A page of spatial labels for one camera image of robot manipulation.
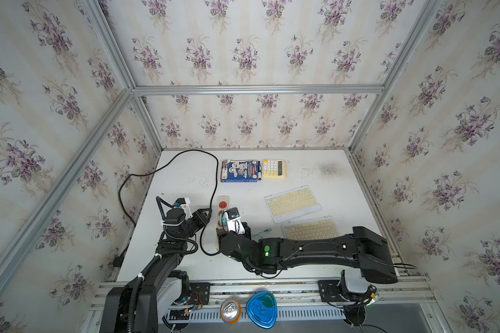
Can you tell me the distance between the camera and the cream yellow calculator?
1.09 meters

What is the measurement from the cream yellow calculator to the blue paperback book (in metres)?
0.04

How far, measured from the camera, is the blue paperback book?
1.06 meters
